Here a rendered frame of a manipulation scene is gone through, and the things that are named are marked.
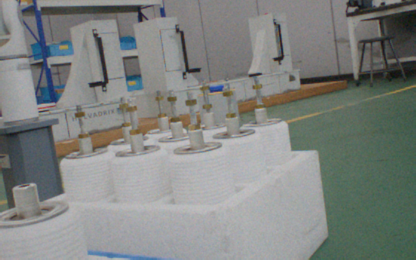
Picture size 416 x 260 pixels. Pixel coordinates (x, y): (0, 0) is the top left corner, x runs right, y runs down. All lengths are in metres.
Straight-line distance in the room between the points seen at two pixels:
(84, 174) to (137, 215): 0.15
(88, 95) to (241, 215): 2.72
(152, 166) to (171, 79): 2.86
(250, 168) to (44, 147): 0.71
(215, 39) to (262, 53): 3.39
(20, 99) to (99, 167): 0.56
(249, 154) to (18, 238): 0.44
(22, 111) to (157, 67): 2.35
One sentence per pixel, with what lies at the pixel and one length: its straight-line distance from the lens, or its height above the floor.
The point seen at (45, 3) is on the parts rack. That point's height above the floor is 1.40.
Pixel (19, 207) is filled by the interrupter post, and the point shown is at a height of 0.26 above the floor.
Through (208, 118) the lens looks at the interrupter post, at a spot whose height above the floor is 0.27.
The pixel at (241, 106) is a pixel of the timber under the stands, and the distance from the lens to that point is 3.90.
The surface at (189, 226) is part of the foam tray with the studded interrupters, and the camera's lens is 0.70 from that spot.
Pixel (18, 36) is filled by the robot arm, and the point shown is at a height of 0.53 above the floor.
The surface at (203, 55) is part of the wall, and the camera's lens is 8.06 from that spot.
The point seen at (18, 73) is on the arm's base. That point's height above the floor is 0.43.
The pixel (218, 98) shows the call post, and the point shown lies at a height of 0.30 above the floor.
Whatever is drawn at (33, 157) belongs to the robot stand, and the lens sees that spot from 1.37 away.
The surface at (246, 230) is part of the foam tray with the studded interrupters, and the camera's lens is 0.72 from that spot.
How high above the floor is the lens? 0.37
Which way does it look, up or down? 6 degrees down
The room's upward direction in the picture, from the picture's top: 8 degrees counter-clockwise
